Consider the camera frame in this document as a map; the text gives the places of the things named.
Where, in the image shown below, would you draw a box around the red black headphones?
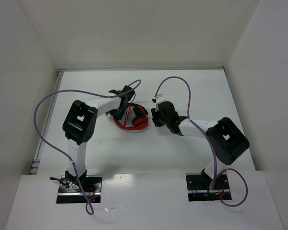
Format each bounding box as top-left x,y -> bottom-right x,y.
113,103 -> 148,131

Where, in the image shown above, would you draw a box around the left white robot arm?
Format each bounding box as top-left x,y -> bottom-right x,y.
63,85 -> 135,191

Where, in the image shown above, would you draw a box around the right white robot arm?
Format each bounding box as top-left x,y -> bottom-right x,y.
151,101 -> 250,189

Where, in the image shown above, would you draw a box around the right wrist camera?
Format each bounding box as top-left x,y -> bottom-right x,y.
152,94 -> 166,104

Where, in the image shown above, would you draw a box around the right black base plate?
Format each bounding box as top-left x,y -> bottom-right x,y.
186,173 -> 232,202

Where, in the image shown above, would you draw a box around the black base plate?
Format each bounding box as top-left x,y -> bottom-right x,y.
186,173 -> 232,202
50,175 -> 102,204

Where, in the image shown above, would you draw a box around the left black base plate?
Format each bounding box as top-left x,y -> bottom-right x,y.
50,175 -> 102,204

